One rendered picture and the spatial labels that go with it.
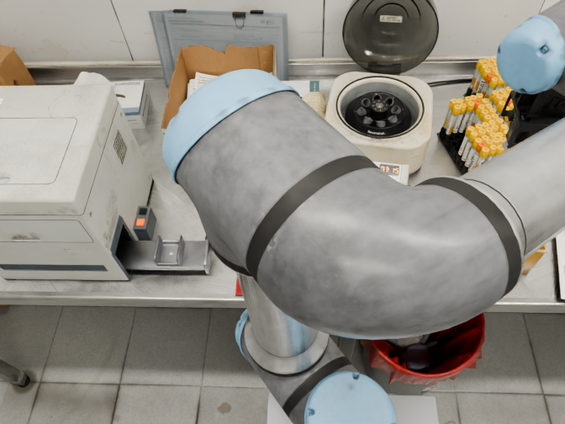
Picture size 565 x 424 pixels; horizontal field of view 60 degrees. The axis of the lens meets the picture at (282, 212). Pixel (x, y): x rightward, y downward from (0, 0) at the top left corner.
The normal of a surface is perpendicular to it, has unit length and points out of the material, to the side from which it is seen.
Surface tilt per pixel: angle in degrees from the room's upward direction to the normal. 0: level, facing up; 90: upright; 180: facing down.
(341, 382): 7
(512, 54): 90
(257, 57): 88
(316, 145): 15
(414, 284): 49
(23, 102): 0
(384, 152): 90
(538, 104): 90
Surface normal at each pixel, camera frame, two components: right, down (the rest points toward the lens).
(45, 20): -0.04, 0.83
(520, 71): -0.81, 0.51
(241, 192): -0.61, -0.04
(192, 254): -0.05, -0.55
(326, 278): -0.31, 0.25
